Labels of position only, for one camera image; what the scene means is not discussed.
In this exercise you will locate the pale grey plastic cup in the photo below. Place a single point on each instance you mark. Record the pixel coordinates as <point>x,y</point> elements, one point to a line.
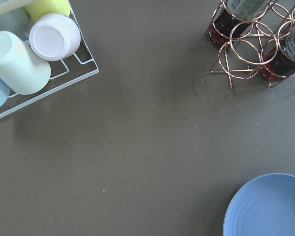
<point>15,21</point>

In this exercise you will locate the yellow green plastic cup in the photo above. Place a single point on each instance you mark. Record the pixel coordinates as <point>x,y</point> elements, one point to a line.
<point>39,8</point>

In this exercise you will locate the copper wire bottle rack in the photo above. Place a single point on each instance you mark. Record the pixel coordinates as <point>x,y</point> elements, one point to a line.
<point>240,59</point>

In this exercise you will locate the white plastic cup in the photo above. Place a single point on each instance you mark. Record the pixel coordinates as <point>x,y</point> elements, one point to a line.
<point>54,37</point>

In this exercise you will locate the blue plate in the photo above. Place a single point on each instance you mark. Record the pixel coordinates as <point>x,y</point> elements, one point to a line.
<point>264,206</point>

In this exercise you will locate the dark tea bottle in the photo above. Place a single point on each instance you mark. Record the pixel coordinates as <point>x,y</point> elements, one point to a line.
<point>234,19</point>
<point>282,60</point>

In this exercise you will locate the white wire cup rack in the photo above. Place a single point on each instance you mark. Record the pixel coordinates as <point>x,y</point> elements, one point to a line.
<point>64,73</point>

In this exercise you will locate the mint green plastic cup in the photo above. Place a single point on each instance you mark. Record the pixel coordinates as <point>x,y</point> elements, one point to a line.
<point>20,68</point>

